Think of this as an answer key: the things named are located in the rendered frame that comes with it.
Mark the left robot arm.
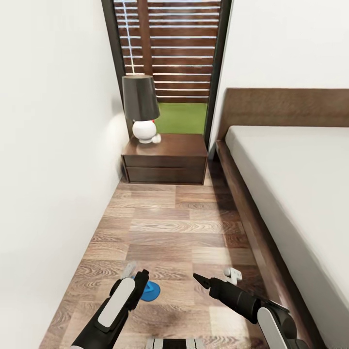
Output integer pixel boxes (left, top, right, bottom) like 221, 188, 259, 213
69, 261, 149, 349

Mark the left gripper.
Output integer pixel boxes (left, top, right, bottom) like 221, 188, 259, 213
129, 269, 149, 310

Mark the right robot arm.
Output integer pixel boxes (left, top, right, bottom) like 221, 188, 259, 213
193, 267, 310, 349

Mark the sandal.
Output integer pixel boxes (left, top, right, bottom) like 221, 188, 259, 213
141, 281, 160, 301

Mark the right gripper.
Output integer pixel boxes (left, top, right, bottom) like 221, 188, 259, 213
193, 273, 244, 314

